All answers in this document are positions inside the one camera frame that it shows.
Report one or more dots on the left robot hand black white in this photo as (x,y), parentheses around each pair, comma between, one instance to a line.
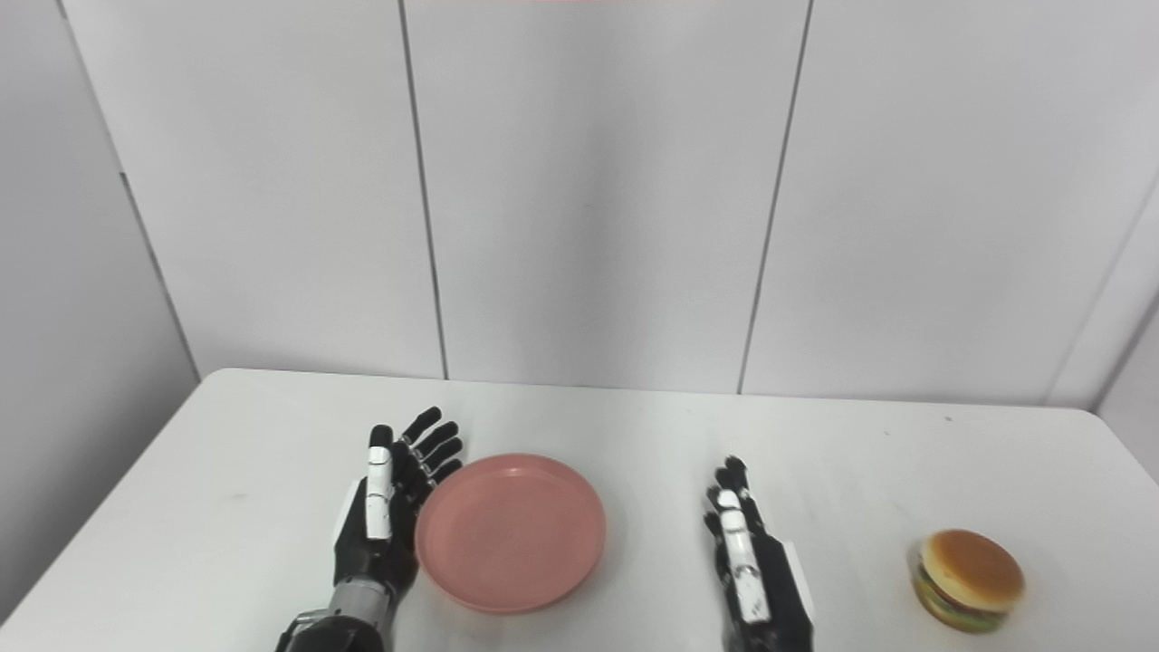
(380,534)

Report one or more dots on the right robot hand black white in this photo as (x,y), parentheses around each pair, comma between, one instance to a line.
(756,580)

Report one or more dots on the pink round plate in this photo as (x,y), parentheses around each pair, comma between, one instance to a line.
(512,534)

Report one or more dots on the toy hamburger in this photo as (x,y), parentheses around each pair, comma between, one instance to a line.
(969,580)

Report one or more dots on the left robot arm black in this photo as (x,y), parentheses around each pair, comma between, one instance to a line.
(340,620)

